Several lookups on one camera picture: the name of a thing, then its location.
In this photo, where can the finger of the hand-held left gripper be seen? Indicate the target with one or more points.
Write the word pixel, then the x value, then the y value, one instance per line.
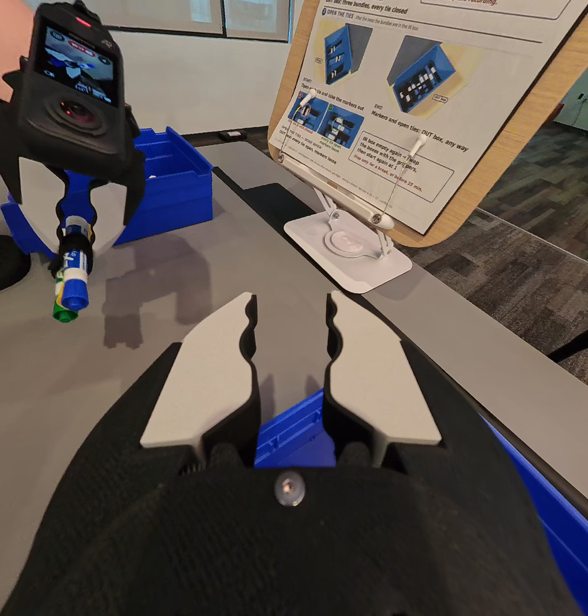
pixel 39 192
pixel 110 211

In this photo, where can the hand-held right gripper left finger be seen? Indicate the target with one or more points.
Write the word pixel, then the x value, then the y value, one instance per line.
pixel 202 375

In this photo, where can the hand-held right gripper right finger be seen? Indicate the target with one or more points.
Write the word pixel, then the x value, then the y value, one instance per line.
pixel 376 380

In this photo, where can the blue plastic bin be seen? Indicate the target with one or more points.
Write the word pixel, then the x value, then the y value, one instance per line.
pixel 178 192
pixel 294 433

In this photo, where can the blue dry-erase marker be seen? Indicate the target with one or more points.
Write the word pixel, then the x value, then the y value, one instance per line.
pixel 76 293

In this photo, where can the green dry-erase marker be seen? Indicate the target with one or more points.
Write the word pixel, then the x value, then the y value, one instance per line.
pixel 65 316

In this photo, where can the black quilted elbow pad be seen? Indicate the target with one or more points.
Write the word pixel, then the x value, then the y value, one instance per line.
pixel 2 264

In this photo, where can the small black device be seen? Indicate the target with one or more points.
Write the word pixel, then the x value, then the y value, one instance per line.
pixel 234 135

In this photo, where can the black chair leg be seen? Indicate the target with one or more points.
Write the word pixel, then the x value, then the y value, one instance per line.
pixel 583 339

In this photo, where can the framed wall panel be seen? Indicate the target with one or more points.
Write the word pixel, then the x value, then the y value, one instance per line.
pixel 255 19

